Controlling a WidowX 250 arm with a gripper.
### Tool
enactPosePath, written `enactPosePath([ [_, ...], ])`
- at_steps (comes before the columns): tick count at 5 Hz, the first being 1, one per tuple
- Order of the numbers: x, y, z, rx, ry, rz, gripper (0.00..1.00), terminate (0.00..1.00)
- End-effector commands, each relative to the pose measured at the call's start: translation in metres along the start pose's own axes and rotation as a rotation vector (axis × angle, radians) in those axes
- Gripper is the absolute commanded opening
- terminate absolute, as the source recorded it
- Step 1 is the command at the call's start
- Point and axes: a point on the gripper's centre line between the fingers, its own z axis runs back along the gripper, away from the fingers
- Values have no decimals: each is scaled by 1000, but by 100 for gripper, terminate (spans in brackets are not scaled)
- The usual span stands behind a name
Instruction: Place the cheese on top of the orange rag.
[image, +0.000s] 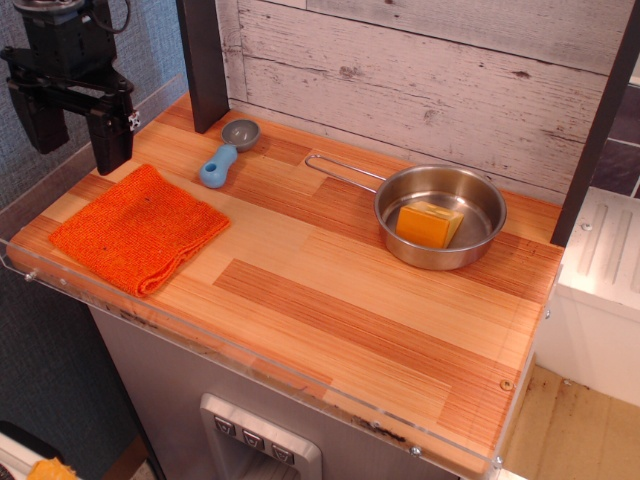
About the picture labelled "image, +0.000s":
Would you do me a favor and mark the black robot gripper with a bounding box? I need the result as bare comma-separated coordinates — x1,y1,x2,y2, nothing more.
1,1,135,175

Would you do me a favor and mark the yellow orange cheese wedge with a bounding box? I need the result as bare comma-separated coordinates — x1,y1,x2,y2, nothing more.
395,201,464,249

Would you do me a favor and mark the orange knitted rag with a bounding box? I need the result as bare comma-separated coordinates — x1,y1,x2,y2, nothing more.
49,164,231,298

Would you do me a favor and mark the blue grey ice cream scoop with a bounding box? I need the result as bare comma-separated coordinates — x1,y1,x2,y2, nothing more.
199,119,261,189

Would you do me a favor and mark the silver toy fridge cabinet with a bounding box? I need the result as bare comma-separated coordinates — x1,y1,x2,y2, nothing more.
90,307,453,479

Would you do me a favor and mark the yellow object bottom left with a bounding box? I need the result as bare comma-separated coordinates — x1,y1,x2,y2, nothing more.
26,458,78,480

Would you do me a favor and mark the grey ice dispenser panel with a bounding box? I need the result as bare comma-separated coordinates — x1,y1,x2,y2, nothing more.
200,393,323,479

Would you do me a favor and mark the stainless steel pan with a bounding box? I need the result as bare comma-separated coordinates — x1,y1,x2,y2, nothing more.
305,154,507,271

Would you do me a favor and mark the white toy sink unit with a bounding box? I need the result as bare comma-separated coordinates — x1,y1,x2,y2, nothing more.
534,188,639,405

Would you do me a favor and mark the dark wooden post left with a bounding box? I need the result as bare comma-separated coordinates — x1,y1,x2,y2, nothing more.
176,0,229,133

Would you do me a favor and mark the dark wooden post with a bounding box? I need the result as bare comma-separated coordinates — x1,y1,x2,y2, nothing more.
176,0,229,133
551,1,639,247

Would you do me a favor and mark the clear acrylic guard rail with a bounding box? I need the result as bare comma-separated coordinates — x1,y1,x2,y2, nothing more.
7,99,562,479

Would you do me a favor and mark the dark wooden post right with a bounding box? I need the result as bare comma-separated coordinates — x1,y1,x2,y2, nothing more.
551,1,639,247

